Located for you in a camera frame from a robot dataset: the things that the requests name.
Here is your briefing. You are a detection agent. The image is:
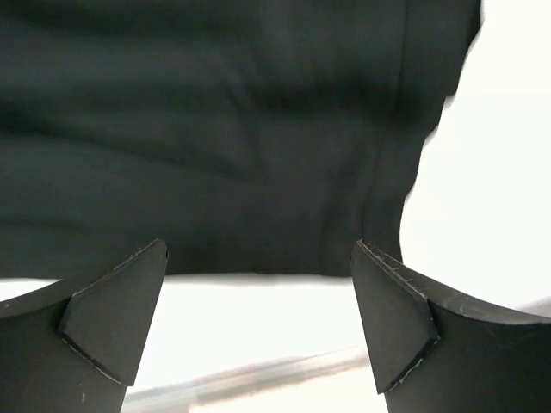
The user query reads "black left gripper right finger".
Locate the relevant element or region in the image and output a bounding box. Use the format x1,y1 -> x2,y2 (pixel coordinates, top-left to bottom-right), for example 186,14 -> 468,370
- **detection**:
351,243 -> 550,413

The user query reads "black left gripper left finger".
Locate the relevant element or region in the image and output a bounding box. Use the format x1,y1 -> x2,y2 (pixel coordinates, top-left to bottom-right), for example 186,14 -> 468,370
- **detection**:
1,240 -> 167,413

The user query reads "black pleated skirt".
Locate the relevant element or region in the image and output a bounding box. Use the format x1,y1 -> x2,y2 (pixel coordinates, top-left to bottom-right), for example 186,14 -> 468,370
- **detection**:
1,1 -> 481,279

